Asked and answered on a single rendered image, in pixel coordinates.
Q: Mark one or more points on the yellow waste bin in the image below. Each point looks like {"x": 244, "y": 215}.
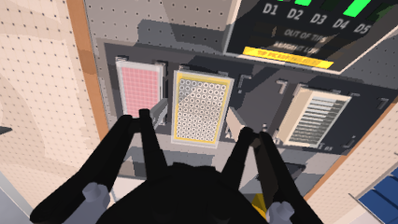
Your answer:
{"x": 259, "y": 204}

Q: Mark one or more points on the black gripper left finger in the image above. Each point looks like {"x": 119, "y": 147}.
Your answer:
{"x": 84, "y": 197}

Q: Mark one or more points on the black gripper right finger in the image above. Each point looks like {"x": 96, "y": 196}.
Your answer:
{"x": 282, "y": 199}

